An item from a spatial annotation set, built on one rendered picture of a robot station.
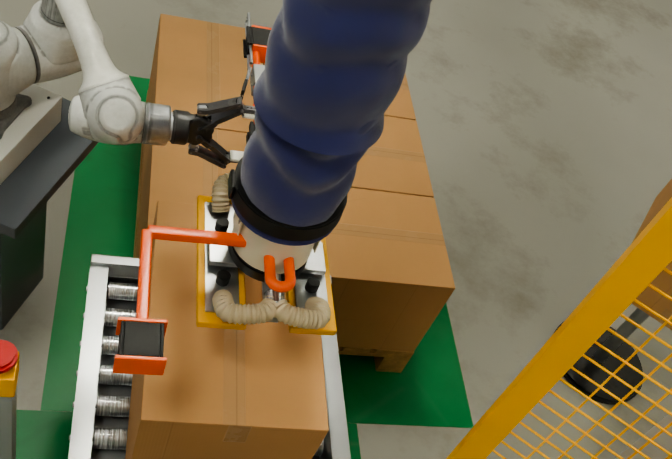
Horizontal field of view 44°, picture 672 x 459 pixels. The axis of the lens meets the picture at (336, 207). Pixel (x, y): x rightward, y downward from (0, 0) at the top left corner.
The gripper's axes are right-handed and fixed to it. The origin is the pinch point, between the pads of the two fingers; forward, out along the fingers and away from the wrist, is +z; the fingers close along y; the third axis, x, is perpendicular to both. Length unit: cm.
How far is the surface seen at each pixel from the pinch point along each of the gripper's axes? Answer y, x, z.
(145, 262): -0.9, 38.3, -24.5
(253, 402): 31, 49, 2
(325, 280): 10.8, 30.5, 14.6
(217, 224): 8.4, 19.6, -8.9
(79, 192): 126, -89, -40
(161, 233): -0.7, 30.9, -21.7
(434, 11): 125, -255, 143
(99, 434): 71, 38, -28
